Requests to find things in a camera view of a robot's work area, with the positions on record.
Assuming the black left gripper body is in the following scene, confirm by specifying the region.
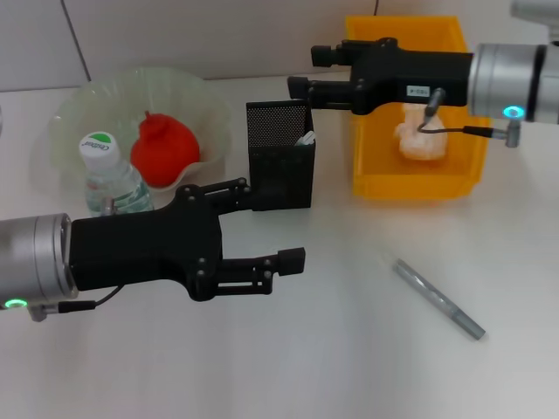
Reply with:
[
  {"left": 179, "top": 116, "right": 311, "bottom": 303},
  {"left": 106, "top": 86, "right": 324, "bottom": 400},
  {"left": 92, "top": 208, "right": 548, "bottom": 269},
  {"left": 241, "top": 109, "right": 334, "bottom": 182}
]
[{"left": 69, "top": 183, "right": 224, "bottom": 303}]

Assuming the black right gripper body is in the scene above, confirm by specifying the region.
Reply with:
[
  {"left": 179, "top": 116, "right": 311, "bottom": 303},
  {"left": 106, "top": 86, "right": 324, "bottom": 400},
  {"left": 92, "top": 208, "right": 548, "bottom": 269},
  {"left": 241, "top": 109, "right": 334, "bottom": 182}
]
[{"left": 350, "top": 38, "right": 475, "bottom": 116}]

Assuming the clear green-label water bottle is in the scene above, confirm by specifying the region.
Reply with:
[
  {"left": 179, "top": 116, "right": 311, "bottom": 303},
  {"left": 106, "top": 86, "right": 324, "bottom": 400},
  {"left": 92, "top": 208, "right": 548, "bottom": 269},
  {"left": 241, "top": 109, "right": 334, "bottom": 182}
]
[{"left": 78, "top": 130, "right": 156, "bottom": 216}]

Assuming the white paper ball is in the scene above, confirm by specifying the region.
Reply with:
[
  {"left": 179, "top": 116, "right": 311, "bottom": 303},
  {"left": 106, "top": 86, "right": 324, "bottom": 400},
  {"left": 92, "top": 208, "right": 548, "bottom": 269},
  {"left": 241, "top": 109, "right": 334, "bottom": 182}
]
[{"left": 394, "top": 102, "right": 450, "bottom": 161}]

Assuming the orange fruit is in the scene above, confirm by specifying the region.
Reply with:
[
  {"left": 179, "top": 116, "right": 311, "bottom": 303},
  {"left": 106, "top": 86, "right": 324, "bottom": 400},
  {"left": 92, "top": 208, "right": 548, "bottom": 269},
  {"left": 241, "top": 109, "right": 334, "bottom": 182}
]
[{"left": 129, "top": 110, "right": 202, "bottom": 189}]

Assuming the grey pen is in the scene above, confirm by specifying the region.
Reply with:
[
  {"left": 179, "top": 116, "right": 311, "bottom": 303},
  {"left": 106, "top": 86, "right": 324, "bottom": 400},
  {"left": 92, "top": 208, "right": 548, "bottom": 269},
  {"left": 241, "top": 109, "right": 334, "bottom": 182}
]
[{"left": 391, "top": 257, "right": 487, "bottom": 340}]

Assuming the black mesh pen holder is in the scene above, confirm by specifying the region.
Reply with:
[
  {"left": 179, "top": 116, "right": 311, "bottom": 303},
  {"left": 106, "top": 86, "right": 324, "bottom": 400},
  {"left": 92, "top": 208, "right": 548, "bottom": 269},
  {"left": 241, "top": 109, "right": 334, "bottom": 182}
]
[{"left": 245, "top": 99, "right": 316, "bottom": 212}]

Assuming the pale green glass fruit plate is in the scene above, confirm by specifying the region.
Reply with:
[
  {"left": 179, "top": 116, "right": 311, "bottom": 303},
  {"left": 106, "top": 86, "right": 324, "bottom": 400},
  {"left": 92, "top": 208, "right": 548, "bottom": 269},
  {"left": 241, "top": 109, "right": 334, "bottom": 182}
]
[{"left": 47, "top": 65, "right": 231, "bottom": 193}]

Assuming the yellow plastic bin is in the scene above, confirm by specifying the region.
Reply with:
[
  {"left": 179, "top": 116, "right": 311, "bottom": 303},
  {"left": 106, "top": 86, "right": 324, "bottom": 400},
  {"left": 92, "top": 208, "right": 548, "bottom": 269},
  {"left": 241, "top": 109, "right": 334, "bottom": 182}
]
[{"left": 344, "top": 15, "right": 491, "bottom": 202}]

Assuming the right gripper cable with plug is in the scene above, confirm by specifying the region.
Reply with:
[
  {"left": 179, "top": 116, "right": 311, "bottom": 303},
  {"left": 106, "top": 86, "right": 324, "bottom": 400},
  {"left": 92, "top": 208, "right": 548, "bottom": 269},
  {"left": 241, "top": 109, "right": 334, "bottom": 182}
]
[{"left": 418, "top": 86, "right": 524, "bottom": 150}]

